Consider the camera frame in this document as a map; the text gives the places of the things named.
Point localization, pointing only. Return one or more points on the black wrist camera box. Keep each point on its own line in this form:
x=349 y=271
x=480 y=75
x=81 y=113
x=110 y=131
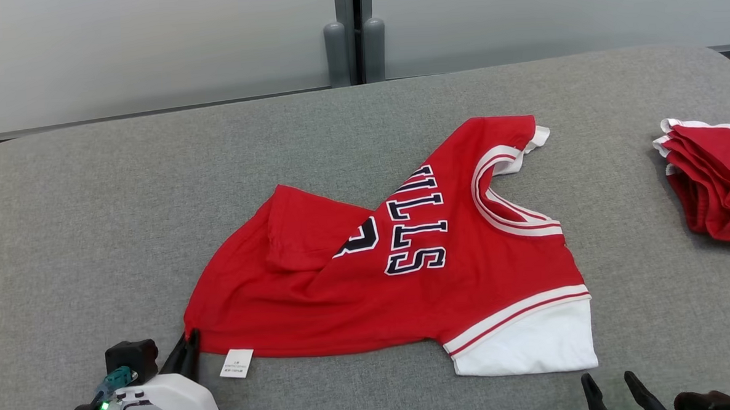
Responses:
x=131 y=360
x=709 y=402

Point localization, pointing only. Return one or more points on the red Bulls jersey white sleeves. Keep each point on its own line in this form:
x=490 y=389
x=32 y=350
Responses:
x=497 y=267

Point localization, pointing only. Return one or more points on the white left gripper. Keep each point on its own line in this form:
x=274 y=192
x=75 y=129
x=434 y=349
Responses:
x=176 y=401

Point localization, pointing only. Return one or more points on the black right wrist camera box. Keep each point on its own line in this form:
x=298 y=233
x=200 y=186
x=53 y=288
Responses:
x=709 y=402

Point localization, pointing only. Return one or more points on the grey partition post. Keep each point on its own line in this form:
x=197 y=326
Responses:
x=355 y=45

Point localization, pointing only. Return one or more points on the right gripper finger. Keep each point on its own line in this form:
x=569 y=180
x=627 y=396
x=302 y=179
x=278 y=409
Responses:
x=595 y=401
x=648 y=402

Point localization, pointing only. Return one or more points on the red garment with white stripes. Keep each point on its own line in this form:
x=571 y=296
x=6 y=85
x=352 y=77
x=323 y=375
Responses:
x=721 y=177

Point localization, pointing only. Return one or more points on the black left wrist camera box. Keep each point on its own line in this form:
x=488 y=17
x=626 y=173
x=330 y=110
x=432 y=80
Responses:
x=131 y=360

